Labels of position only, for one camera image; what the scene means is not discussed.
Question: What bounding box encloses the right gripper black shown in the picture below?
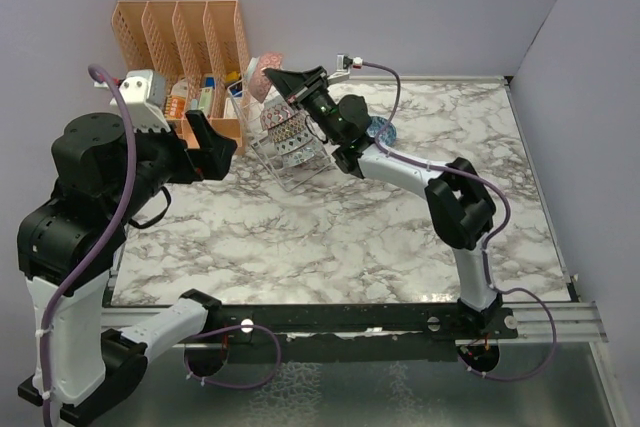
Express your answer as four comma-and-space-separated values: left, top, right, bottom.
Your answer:
265, 67, 342, 145

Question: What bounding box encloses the light blue patterned bowl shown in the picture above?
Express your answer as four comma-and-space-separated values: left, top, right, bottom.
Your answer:
260, 98, 297, 130

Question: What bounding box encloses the pink patterned bowl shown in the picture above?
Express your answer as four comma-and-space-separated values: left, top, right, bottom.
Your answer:
245, 52, 283, 103

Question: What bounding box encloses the brown patterned bowl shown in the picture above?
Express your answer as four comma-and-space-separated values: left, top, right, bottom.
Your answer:
268, 115, 306, 143

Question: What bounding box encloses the black white patterned bowl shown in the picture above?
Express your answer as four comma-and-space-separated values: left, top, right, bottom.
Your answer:
274, 130, 315, 156

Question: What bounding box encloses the white wire dish rack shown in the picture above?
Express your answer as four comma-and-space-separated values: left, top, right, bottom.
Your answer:
225, 81, 331, 192

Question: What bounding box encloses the red patterned white bowl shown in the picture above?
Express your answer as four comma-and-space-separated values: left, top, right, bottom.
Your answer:
282, 143, 324, 168

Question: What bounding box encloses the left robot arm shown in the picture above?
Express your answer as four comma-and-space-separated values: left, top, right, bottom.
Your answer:
17, 111, 237, 426

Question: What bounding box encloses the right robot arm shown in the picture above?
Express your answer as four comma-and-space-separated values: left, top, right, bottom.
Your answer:
263, 67, 502, 338

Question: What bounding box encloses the orange plastic file organizer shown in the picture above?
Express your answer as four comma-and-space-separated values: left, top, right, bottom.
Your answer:
111, 0, 250, 155

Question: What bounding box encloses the blue triangle patterned bowl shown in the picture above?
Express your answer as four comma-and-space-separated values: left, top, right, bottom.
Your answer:
367, 116, 397, 146

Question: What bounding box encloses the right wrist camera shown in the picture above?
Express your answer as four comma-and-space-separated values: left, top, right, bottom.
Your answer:
328, 54, 363, 85

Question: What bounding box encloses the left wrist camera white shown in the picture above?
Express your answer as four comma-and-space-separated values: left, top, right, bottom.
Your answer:
88, 64, 171, 134

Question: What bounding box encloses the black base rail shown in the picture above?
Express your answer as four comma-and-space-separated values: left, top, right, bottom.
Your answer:
188, 303, 518, 363

